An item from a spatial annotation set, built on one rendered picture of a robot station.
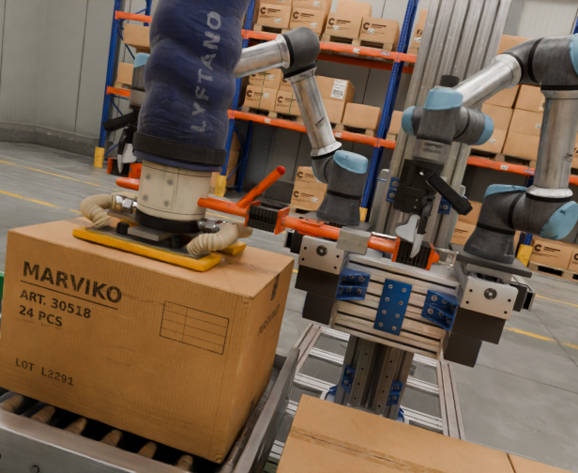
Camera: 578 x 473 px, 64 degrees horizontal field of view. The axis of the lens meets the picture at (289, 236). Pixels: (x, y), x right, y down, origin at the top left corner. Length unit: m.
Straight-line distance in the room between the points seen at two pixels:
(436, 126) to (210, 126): 0.50
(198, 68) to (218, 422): 0.78
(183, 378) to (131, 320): 0.17
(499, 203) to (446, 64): 0.51
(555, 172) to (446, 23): 0.63
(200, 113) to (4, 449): 0.82
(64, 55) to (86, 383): 11.72
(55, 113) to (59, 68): 1.05
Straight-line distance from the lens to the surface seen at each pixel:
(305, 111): 1.62
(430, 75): 1.71
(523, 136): 8.32
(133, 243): 1.11
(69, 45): 12.62
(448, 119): 1.04
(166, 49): 1.11
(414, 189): 1.03
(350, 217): 1.54
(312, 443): 1.28
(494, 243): 1.53
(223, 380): 1.04
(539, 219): 1.46
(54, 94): 12.76
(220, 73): 1.11
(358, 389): 1.80
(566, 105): 1.41
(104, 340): 1.14
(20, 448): 1.17
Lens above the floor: 1.27
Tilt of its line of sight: 12 degrees down
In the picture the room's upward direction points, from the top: 11 degrees clockwise
